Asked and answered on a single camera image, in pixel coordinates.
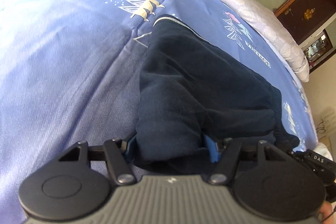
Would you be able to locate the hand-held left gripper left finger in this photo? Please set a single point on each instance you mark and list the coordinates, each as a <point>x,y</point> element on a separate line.
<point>129,151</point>

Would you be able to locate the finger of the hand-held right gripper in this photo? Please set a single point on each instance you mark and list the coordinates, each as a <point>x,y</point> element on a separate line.
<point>293,155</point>

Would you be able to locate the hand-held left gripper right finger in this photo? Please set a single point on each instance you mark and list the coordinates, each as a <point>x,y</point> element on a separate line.
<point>213,150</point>

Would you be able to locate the dark navy pants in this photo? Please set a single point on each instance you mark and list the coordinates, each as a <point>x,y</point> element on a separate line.
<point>199,92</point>

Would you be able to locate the person's right hand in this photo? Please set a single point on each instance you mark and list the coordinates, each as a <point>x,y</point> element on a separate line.
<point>330,213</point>

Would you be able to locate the shelf with small ornaments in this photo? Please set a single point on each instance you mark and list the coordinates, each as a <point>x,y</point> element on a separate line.
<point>316,49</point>

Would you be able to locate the blue printed blanket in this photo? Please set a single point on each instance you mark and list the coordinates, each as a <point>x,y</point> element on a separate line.
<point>65,61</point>

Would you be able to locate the pale grey quilt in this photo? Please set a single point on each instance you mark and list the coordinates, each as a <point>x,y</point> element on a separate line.
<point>252,11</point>

